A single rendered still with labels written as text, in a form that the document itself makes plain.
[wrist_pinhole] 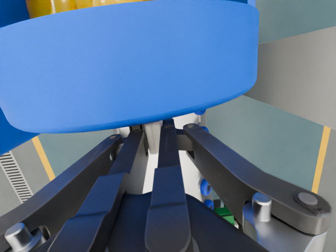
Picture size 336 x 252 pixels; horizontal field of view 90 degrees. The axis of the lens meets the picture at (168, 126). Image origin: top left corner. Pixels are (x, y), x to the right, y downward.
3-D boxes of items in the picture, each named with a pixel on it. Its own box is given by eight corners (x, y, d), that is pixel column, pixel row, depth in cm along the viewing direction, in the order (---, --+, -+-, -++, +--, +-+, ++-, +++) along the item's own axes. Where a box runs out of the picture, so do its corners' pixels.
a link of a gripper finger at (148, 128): (157, 154, 15) (149, 155, 15) (160, 127, 22) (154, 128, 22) (152, 123, 14) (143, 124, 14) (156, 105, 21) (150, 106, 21)
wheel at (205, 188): (207, 200, 44) (200, 197, 45) (214, 188, 47) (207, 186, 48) (205, 187, 42) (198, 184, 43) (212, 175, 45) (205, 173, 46)
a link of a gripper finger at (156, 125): (152, 123, 14) (160, 122, 14) (156, 105, 21) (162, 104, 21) (157, 154, 15) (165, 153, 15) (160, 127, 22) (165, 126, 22)
